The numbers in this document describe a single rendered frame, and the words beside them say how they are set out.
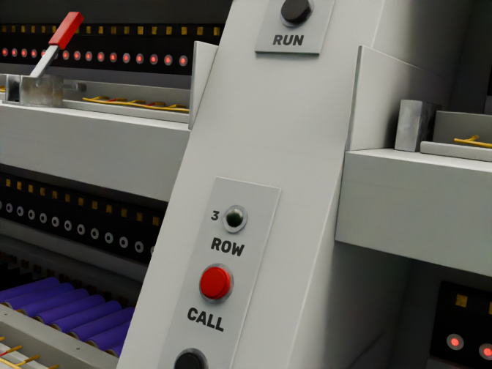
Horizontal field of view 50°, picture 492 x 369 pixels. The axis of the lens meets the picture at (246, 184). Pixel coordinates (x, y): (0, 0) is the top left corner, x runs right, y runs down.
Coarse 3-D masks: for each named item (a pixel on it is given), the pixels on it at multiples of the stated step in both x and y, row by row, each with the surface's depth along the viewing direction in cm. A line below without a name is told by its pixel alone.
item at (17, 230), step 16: (0, 224) 61; (16, 224) 60; (32, 240) 58; (48, 240) 57; (64, 240) 55; (80, 256) 54; (96, 256) 53; (112, 256) 52; (128, 272) 51; (144, 272) 49; (0, 368) 37
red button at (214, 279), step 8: (208, 272) 26; (216, 272) 26; (224, 272) 26; (208, 280) 26; (216, 280) 26; (224, 280) 26; (208, 288) 26; (216, 288) 26; (224, 288) 26; (208, 296) 26; (216, 296) 26
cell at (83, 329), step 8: (120, 312) 43; (128, 312) 44; (96, 320) 42; (104, 320) 42; (112, 320) 42; (120, 320) 43; (128, 320) 43; (80, 328) 40; (88, 328) 40; (96, 328) 41; (104, 328) 41; (80, 336) 39; (88, 336) 40
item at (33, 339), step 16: (0, 304) 42; (0, 320) 39; (16, 320) 39; (32, 320) 40; (0, 336) 39; (16, 336) 38; (32, 336) 37; (48, 336) 37; (64, 336) 38; (32, 352) 37; (48, 352) 36; (64, 352) 35; (80, 352) 35; (96, 352) 36; (16, 368) 36; (48, 368) 35; (64, 368) 36; (80, 368) 35; (96, 368) 34; (112, 368) 34
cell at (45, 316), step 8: (96, 296) 46; (72, 304) 44; (80, 304) 44; (88, 304) 45; (96, 304) 46; (48, 312) 42; (56, 312) 42; (64, 312) 43; (72, 312) 43; (40, 320) 42; (48, 320) 42; (56, 320) 42
